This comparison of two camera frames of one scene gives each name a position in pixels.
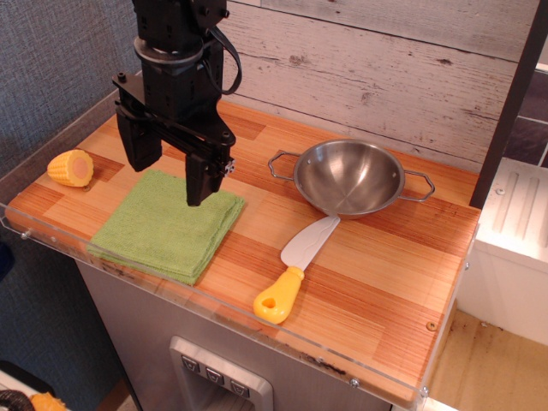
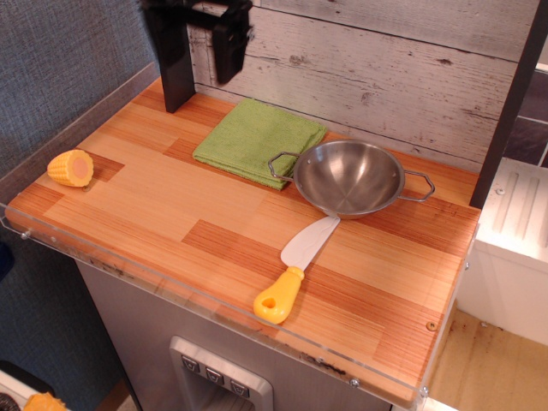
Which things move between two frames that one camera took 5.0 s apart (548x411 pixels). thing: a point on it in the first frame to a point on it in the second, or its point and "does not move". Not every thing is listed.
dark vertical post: x=512 y=107 does not move
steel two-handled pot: x=350 y=178 does not move
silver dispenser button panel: x=208 y=382 does not move
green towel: x=145 y=218 to x=259 y=141
